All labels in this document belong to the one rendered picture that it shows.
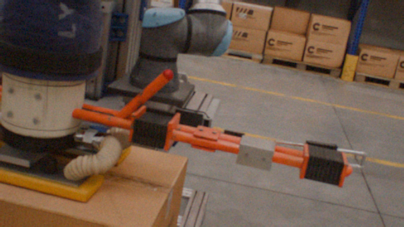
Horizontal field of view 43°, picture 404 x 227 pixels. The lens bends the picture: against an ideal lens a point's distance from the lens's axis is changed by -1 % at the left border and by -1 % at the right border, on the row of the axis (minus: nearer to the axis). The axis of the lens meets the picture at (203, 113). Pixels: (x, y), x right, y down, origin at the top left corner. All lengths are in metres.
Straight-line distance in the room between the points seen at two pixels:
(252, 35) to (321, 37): 1.05
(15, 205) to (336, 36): 7.42
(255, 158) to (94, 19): 0.42
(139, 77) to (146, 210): 0.57
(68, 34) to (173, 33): 0.52
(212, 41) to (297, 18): 7.10
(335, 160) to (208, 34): 0.64
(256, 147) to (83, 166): 0.34
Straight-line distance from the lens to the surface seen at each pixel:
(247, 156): 1.03
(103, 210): 1.01
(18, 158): 1.08
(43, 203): 1.02
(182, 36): 1.49
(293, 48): 8.17
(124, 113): 1.08
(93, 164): 1.02
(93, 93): 1.67
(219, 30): 1.53
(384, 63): 8.39
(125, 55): 1.71
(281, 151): 1.07
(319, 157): 1.03
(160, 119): 1.08
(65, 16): 1.02
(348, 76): 8.18
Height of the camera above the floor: 1.43
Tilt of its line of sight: 17 degrees down
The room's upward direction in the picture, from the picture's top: 10 degrees clockwise
